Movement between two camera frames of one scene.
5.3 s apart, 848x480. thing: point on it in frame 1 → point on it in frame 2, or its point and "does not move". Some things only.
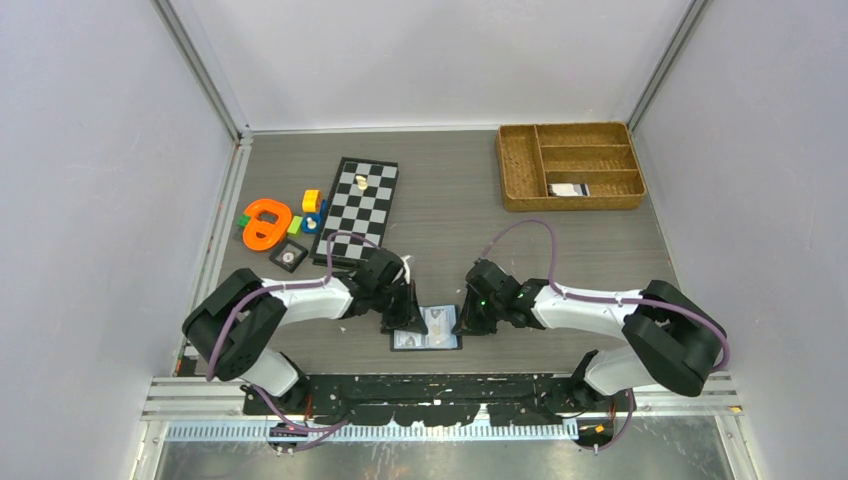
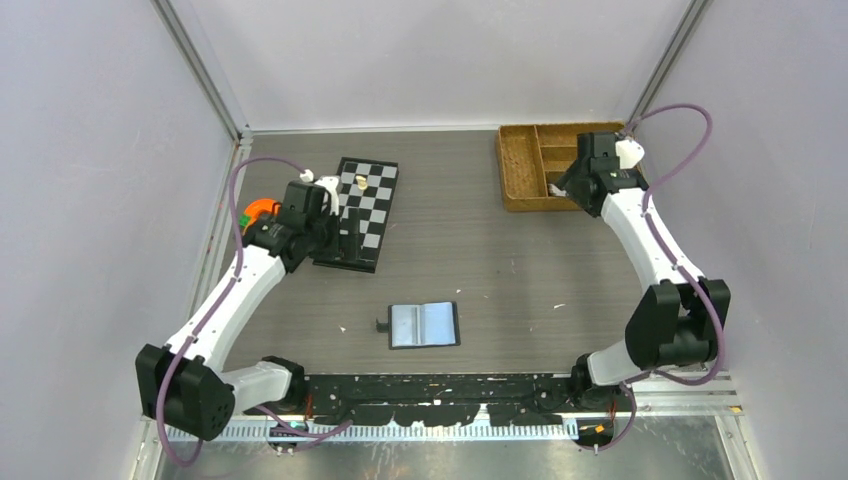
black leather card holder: [442, 324] does not move
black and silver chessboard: [358, 202] does not move
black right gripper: [469, 325] → [567, 182]
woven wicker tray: [568, 165] does not move
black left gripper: [409, 317] → [335, 247]
